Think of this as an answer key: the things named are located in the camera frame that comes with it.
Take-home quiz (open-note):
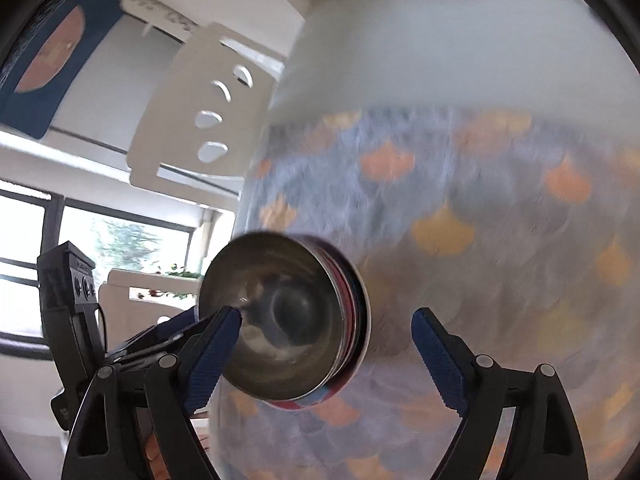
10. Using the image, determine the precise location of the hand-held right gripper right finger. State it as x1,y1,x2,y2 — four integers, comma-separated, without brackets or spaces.
411,308,590,480

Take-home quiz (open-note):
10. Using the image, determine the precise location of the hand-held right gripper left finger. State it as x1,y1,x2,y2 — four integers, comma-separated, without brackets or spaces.
61,306,244,480

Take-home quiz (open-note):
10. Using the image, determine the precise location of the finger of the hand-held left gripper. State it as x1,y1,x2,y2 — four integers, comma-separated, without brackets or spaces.
120,308,201,350
104,336,187,370

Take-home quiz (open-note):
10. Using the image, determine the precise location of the pink steel bowl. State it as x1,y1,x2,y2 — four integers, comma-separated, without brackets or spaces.
198,230,352,402

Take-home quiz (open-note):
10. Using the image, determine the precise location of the white chair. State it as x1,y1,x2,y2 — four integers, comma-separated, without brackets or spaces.
127,22,307,197
99,267,202,313

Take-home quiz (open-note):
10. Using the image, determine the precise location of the leaf pattern table mat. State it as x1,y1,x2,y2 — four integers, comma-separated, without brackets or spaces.
207,105,640,480

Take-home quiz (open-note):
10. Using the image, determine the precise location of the window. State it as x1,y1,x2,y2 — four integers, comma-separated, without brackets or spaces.
0,180,236,358

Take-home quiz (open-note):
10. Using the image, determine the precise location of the blue wall hanging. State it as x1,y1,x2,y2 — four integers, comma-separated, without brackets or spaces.
0,0,124,140

